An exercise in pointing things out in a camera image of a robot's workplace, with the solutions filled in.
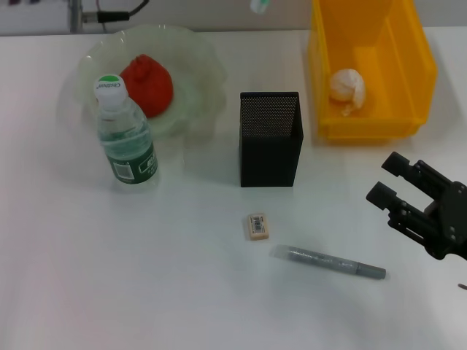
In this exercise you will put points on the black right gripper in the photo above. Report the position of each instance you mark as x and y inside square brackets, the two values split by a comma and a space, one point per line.
[452, 222]

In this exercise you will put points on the white paper ball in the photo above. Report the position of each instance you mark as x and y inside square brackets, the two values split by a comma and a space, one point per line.
[346, 85]

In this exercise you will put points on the green utility knife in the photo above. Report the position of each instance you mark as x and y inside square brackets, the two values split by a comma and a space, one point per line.
[259, 5]

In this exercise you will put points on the red object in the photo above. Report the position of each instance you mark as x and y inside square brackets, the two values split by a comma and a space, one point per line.
[153, 91]

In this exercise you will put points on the clear water bottle green label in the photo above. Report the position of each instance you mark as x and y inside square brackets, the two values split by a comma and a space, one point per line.
[127, 146]

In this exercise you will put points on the grey marker pen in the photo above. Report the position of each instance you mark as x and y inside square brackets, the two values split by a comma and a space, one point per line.
[310, 257]

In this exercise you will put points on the black mesh pen holder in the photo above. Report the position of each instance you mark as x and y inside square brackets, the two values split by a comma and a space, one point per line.
[270, 146]

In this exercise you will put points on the beige eraser with label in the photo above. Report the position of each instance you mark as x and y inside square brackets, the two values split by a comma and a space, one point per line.
[257, 226]

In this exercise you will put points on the wavy green glass fruit plate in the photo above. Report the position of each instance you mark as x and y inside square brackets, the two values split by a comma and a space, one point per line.
[197, 73]

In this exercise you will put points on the yellow plastic bin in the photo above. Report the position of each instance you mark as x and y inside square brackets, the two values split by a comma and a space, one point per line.
[401, 73]

